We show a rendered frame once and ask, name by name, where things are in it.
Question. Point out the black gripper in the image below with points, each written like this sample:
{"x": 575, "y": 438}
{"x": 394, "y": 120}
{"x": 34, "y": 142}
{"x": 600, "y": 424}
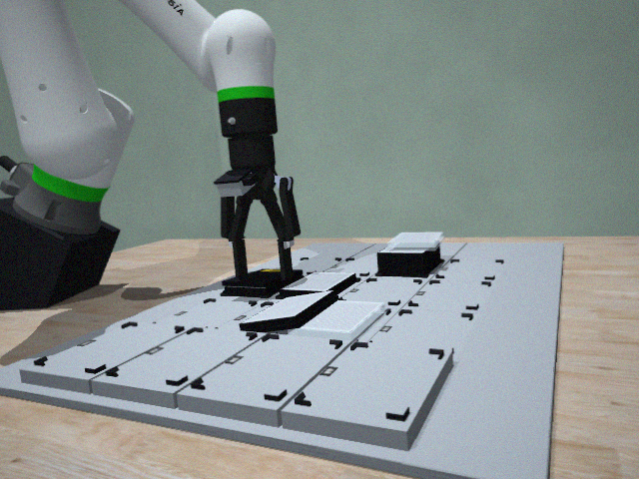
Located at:
{"x": 258, "y": 152}

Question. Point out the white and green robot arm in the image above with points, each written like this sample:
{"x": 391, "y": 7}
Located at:
{"x": 69, "y": 133}

